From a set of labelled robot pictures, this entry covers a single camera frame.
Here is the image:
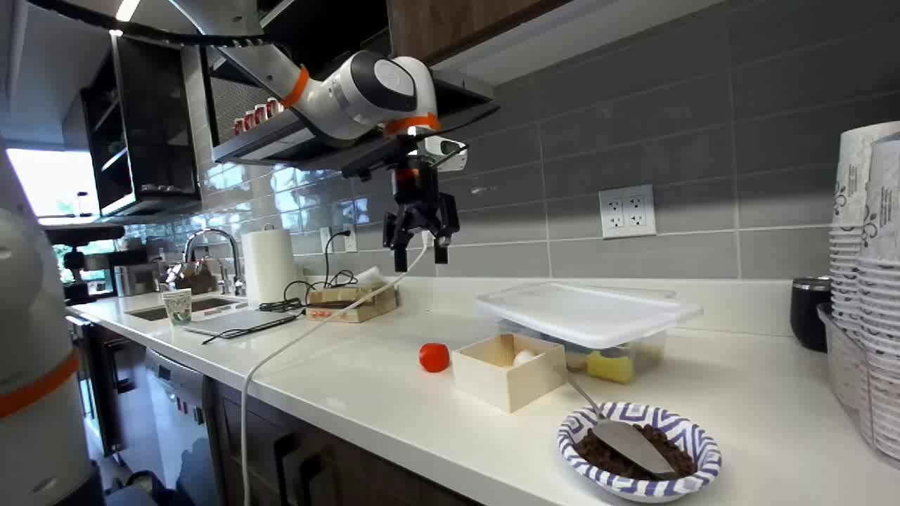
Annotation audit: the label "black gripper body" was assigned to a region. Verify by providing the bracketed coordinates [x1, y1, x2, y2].
[382, 167, 465, 247]

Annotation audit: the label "red block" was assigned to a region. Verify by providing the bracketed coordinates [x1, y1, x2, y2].
[415, 341, 456, 376]

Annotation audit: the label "white plastic lid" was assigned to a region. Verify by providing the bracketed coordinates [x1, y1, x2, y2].
[476, 282, 705, 352]

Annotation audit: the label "light wooden crate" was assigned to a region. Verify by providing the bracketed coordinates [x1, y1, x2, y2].
[446, 331, 570, 417]

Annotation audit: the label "flat box with blue label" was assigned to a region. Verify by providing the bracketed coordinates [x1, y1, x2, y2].
[304, 289, 405, 326]

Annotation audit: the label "brown cardboard box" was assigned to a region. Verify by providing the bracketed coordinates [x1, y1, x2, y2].
[304, 279, 397, 309]

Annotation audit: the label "paper towel roll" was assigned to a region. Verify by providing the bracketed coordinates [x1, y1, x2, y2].
[240, 227, 301, 308]

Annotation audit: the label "dark flat tray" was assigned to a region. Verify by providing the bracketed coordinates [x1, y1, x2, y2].
[185, 308, 304, 343]

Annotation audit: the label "chrome sink faucet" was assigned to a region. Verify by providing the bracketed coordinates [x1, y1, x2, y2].
[182, 226, 247, 298]

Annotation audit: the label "yellow sponge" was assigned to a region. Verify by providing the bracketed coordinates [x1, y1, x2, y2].
[585, 347, 639, 386]

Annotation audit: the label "small paper cup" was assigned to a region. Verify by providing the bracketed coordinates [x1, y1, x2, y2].
[161, 288, 196, 330]

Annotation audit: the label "clear plastic container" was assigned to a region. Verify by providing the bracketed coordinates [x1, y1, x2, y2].
[495, 317, 670, 389]

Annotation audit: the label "brown coffee beans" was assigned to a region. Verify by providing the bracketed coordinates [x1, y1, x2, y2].
[570, 423, 699, 482]

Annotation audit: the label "grey metal spoon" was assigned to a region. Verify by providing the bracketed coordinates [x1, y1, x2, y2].
[559, 375, 681, 482]

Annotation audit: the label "blue patterned paper plate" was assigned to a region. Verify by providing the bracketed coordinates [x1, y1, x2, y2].
[555, 400, 725, 506]

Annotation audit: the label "black coffee machine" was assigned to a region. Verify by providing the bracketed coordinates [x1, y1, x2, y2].
[40, 222, 152, 303]

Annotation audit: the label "black tumbler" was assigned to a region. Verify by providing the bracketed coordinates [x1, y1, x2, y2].
[788, 274, 834, 357]

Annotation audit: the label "stack of paper cups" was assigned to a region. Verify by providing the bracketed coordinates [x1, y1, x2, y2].
[826, 118, 900, 419]
[854, 135, 900, 464]

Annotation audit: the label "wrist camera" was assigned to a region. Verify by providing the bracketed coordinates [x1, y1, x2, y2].
[412, 132, 470, 178]

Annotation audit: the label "white power cable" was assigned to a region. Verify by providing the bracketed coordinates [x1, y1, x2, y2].
[237, 230, 436, 506]

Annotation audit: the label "white wall outlet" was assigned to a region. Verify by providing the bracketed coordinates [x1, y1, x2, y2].
[595, 184, 660, 241]

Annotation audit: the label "black open wall cabinet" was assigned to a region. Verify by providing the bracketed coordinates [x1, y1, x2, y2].
[78, 35, 206, 226]

